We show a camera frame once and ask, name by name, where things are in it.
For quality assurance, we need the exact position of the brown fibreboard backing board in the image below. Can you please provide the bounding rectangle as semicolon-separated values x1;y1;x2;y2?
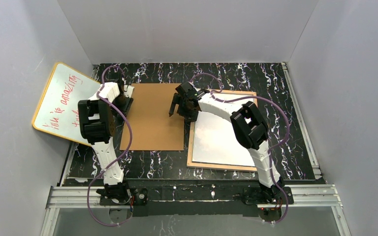
126;83;184;151

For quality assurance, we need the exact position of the wooden picture frame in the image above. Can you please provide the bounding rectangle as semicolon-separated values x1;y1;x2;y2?
187;89;258;173

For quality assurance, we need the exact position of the printed photo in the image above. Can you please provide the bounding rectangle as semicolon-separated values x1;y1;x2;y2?
188;92;257;171

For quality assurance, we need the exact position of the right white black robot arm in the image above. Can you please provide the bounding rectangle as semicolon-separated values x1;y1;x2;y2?
169;82;289;207

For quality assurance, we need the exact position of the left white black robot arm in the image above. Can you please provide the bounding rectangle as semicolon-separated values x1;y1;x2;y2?
78;78;133;205

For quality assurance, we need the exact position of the yellow rimmed whiteboard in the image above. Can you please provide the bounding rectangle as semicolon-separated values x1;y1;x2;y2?
31;62;100;146

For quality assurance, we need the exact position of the black marble pattern mat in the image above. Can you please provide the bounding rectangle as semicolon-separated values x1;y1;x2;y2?
60;62;317;181

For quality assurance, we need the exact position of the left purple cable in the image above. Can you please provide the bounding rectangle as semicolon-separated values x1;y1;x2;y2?
87;65;133;227

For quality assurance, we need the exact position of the aluminium rail base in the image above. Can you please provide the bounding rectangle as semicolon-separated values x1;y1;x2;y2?
41;182;350;236

